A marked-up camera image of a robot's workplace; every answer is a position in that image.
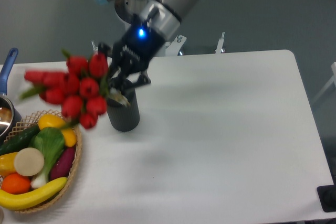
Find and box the black device at edge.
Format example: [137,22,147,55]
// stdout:
[317,185,335,212]

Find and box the green cucumber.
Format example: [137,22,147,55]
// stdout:
[1,125,40,155]

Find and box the green bok choy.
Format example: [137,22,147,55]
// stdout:
[29,127,65,189]

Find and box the white metal base bracket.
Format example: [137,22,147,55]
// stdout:
[91,32,226,57]

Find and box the white frame at right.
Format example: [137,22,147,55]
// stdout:
[312,62,335,106]

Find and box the blue handled saucepan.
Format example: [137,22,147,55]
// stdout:
[1,48,22,145]

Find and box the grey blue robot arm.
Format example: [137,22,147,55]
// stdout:
[96,0,199,94]

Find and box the yellow banana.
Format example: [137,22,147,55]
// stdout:
[1,177,68,210]

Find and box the yellow bell pepper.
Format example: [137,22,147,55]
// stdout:
[0,152,18,177]

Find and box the purple sweet potato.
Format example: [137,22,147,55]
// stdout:
[49,147,76,180]

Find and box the dark grey ribbed vase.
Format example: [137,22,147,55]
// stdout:
[107,89,140,132]

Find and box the red tulip bouquet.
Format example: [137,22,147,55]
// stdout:
[18,49,132,130]

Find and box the woven wicker basket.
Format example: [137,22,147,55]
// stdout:
[1,110,82,214]

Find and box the beige round disc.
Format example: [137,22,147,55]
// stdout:
[14,147,44,177]

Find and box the orange fruit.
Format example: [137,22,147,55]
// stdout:
[1,173,30,195]

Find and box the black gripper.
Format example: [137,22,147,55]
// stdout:
[98,15,165,95]

